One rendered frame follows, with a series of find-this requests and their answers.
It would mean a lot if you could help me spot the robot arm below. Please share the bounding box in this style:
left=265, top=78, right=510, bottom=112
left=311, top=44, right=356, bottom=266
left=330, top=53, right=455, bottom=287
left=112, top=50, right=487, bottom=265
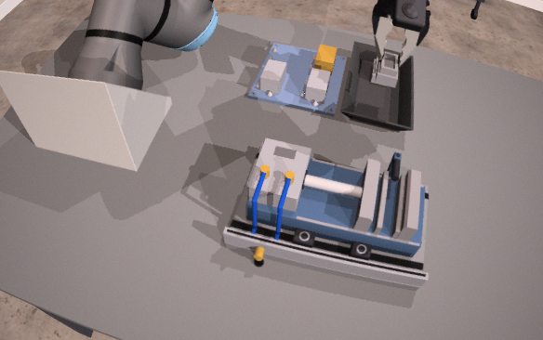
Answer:
left=68, top=0, right=427, bottom=90

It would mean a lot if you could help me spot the orange block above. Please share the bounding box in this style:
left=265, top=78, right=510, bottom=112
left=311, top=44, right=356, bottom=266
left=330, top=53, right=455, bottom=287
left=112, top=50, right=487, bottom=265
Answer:
left=314, top=45, right=337, bottom=76

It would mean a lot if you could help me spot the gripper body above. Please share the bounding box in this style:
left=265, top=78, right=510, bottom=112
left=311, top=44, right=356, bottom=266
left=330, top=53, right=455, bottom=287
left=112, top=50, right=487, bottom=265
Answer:
left=383, top=0, right=430, bottom=19

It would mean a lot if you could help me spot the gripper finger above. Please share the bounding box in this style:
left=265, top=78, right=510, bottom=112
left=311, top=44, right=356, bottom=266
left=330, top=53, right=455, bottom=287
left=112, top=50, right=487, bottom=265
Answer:
left=372, top=0, right=393, bottom=62
left=398, top=10, right=430, bottom=67

